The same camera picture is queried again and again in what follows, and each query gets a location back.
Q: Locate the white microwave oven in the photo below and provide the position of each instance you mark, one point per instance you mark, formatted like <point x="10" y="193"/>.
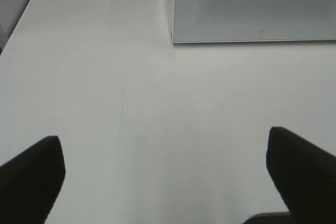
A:
<point x="252" y="6"/>

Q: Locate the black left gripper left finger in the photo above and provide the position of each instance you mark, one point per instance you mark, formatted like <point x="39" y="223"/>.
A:
<point x="31" y="182"/>

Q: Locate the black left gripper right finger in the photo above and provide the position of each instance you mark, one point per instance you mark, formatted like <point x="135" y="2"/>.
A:
<point x="303" y="174"/>

